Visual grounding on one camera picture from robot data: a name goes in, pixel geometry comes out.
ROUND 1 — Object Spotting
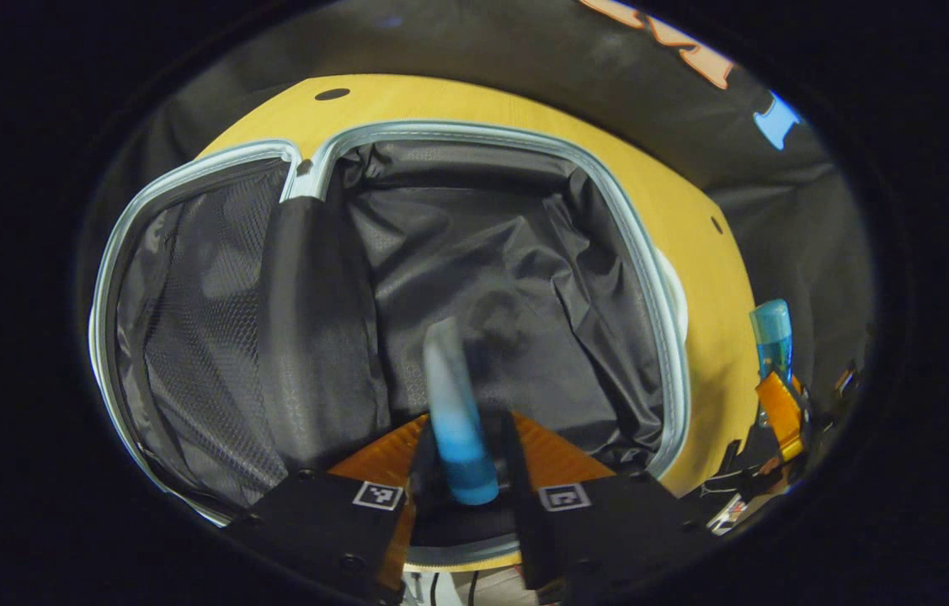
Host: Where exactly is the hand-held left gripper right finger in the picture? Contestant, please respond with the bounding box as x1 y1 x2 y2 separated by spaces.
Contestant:
498 410 698 603

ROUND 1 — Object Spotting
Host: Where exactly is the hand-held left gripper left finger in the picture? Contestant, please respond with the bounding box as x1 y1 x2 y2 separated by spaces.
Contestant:
230 412 441 606

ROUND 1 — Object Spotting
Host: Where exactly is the teal bottle with blue cap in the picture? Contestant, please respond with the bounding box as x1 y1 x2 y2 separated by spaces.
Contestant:
749 298 794 384

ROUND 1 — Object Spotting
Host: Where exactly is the blue squeeze tube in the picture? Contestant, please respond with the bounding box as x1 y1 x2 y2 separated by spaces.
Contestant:
422 316 501 507

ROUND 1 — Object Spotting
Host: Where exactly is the white suitcase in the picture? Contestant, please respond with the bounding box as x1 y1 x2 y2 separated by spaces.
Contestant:
87 118 692 569

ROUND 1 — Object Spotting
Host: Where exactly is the black backdrop cloth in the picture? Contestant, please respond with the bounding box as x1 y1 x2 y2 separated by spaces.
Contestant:
78 0 875 405

